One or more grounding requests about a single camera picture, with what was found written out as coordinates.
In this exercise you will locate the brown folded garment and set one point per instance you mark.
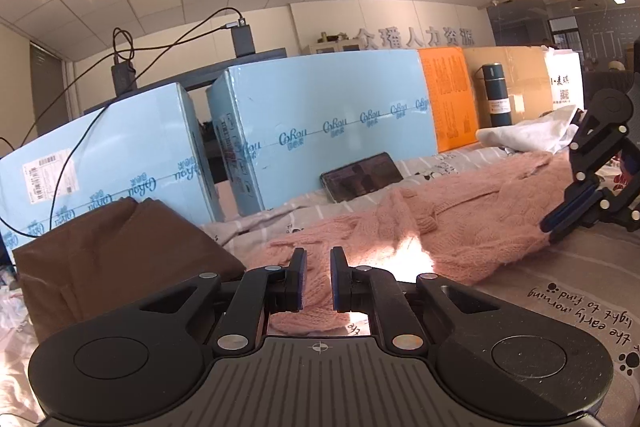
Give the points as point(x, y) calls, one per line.
point(115, 257)

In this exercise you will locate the brown cardboard box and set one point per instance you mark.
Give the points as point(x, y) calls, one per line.
point(530, 77)

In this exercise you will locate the black sofa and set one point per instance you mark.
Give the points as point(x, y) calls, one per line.
point(605, 79)

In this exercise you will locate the pink knitted sweater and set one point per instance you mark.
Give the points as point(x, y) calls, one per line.
point(475, 207)

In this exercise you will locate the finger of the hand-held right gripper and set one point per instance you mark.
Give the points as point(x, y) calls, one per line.
point(567, 207)
point(580, 224)

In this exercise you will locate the smartphone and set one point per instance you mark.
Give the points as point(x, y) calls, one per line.
point(362, 177)

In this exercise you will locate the grey wall lettering sign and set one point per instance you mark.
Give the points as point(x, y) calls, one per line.
point(415, 38)

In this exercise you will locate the striped printed bed sheet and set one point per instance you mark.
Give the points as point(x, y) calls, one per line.
point(565, 297)

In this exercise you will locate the beige cabinet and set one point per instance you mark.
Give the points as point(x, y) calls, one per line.
point(337, 43)

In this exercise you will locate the small light blue carton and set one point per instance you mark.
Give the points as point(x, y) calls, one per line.
point(125, 147)

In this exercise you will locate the large light blue carton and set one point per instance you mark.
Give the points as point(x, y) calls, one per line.
point(325, 97)

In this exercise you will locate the orange printed box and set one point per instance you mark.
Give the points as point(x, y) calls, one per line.
point(450, 102)

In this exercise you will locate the white paper bag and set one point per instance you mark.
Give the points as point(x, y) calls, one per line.
point(565, 77)

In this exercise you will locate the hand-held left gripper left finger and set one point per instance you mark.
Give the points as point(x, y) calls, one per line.
point(300, 279)

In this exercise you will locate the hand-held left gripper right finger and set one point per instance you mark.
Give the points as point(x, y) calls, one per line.
point(337, 279)

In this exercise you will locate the dark blue vacuum bottle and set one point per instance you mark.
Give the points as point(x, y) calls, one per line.
point(496, 94)

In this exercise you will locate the white garment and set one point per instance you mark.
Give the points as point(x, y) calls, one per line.
point(525, 132)

